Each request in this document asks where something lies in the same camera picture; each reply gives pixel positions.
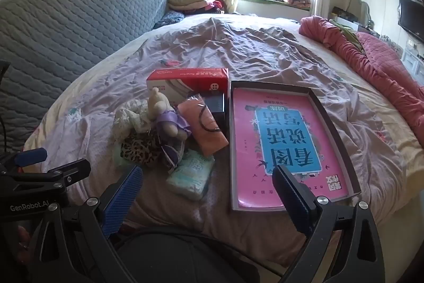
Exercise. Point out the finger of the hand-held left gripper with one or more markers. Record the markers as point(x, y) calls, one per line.
point(73, 167)
point(31, 155)

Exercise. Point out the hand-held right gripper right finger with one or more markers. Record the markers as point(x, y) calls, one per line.
point(293, 200)

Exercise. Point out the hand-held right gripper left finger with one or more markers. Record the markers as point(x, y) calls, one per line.
point(121, 200)

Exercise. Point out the leopard print cloth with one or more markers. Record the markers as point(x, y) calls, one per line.
point(139, 150)

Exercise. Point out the white and purple snack packet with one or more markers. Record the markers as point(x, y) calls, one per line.
point(174, 153)

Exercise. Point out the large green tissue pack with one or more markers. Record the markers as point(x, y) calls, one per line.
point(190, 175)

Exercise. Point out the cream lace scrunchie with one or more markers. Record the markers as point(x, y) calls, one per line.
point(127, 117)

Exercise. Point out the dark cardboard box tray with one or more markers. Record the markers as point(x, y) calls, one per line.
point(334, 124)

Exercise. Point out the plush bear with purple dress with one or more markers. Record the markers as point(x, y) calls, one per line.
point(159, 105)

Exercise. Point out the pink cloth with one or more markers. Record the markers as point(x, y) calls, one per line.
point(205, 140)

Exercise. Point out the person's left hand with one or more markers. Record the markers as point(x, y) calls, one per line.
point(24, 236)

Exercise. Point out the pink and blue book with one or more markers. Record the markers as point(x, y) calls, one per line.
point(248, 143)

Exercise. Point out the black flat box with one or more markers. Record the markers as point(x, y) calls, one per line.
point(217, 107)

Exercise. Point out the cream bedspread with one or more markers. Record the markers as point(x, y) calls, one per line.
point(410, 150)

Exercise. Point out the grey quilted headboard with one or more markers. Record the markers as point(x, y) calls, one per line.
point(66, 24)

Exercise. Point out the red and white tissue box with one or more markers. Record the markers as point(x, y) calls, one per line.
point(185, 77)

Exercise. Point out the pink quilt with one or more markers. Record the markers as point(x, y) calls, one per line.
point(381, 77)

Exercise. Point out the lilac printed bed sheet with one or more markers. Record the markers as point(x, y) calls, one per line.
point(265, 47)

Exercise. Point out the green striped cloth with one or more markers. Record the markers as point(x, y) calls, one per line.
point(347, 34)

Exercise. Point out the dark blue patterned pillow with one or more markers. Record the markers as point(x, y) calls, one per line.
point(169, 19)

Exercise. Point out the white dresser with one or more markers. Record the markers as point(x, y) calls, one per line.
point(414, 64)

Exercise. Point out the black case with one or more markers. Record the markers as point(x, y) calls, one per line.
point(344, 15)

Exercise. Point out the vanity mirror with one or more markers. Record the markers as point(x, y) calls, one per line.
point(359, 9)

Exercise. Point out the black television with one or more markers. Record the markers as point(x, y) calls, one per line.
point(412, 16)

